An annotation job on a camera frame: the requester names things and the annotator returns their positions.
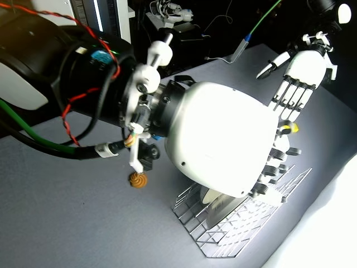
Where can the dark grey box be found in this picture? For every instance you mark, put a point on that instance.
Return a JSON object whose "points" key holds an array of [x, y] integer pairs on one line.
{"points": [[184, 28]]}

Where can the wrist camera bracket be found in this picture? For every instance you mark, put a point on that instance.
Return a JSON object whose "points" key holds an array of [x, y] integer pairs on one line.
{"points": [[156, 53], [333, 72]]}

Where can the white cabinet with lit strip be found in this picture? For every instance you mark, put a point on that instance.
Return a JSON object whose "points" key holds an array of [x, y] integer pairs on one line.
{"points": [[55, 7]]}

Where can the white gadget on shelf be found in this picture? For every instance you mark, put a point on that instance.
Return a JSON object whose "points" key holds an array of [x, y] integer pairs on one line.
{"points": [[178, 15]]}

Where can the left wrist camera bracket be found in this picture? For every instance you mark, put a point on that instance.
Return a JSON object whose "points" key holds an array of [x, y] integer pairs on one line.
{"points": [[333, 72]]}

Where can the yellow rectangular block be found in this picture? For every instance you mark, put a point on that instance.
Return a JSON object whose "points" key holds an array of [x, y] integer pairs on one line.
{"points": [[294, 128]]}

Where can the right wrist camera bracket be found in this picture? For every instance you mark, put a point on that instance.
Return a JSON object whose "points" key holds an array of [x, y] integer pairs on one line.
{"points": [[156, 53]]}

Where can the silver adapter bar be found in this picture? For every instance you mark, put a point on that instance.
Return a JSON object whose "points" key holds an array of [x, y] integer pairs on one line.
{"points": [[240, 51]]}

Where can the orange swirl cookie toy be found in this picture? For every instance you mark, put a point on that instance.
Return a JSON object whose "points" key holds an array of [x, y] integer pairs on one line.
{"points": [[138, 181]]}

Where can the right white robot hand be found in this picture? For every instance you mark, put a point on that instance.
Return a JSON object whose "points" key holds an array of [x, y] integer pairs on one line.
{"points": [[223, 134]]}

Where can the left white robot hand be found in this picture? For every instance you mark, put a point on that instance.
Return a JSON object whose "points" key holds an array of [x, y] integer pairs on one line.
{"points": [[306, 68]]}

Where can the white round plate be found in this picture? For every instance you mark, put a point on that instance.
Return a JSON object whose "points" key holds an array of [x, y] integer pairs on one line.
{"points": [[209, 196], [220, 212]]}

